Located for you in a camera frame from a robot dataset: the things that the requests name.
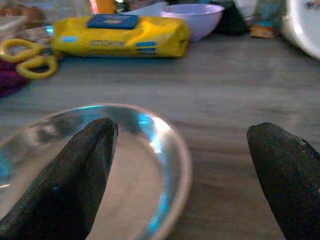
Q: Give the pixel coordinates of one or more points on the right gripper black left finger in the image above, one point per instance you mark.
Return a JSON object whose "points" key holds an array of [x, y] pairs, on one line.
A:
{"points": [[62, 180]]}

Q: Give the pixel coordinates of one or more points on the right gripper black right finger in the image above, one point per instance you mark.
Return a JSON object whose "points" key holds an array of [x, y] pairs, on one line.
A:
{"points": [[290, 180]]}

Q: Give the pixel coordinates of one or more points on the round steel plate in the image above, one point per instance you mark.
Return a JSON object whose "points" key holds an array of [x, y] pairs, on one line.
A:
{"points": [[140, 175]]}

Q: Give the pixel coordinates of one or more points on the purple cloth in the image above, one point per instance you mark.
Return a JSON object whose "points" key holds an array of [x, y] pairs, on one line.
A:
{"points": [[10, 80]]}

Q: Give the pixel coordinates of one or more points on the white kitchen food processor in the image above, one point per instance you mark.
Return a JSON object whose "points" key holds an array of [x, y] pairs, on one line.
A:
{"points": [[300, 25]]}

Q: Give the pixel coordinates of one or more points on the yellow kitchen wipes pack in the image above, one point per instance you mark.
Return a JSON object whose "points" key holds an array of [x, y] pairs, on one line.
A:
{"points": [[155, 32]]}

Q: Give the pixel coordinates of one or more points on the orange sauce bottle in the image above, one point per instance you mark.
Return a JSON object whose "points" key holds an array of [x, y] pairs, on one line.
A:
{"points": [[106, 6]]}

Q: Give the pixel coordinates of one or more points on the lilac plastic bowl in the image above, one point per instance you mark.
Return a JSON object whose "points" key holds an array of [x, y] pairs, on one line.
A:
{"points": [[200, 22]]}

